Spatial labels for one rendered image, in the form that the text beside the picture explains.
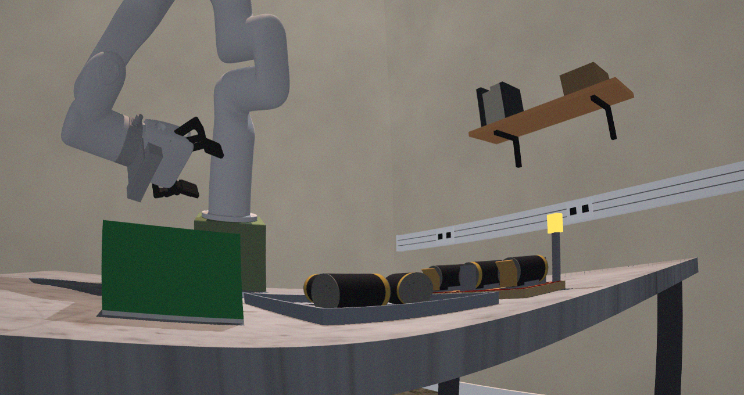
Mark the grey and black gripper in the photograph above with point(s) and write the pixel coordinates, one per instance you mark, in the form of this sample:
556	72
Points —
176	149

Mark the black and gold battery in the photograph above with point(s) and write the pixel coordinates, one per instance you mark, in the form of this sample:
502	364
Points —
448	275
486	272
530	268
350	290
412	287
308	285

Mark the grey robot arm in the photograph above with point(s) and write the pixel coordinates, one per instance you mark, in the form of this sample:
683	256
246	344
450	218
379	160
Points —
93	127

